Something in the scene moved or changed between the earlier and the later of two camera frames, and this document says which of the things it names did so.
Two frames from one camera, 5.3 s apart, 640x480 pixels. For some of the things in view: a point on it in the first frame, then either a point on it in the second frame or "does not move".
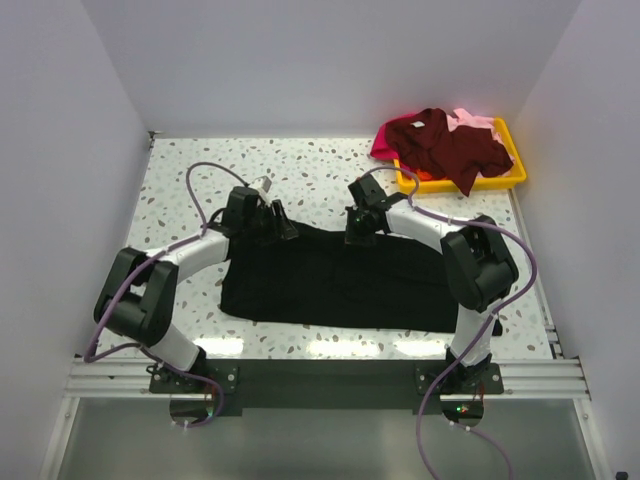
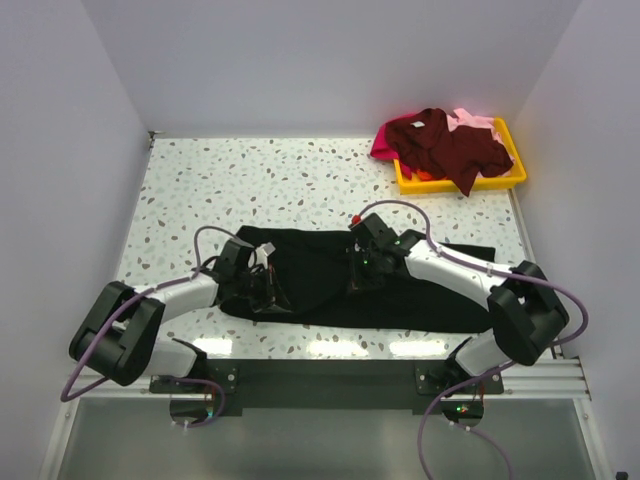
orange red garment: (422, 175) does not move
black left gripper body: (263, 226) → (256, 286)
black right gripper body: (358, 231) → (366, 270)
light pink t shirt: (459, 117) does not move
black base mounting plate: (328, 384) does not move
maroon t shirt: (427, 146) does not move
